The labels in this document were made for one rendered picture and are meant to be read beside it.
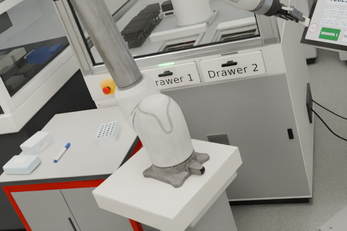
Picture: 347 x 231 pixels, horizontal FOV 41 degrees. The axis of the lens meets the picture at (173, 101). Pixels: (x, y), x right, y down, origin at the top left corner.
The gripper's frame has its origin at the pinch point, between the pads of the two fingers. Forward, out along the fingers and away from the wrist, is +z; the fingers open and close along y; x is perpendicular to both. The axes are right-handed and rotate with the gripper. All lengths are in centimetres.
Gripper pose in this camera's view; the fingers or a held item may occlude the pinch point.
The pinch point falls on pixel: (301, 20)
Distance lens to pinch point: 181.9
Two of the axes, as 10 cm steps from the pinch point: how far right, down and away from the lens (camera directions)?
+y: -5.5, -1.4, 8.2
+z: 8.0, 1.9, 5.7
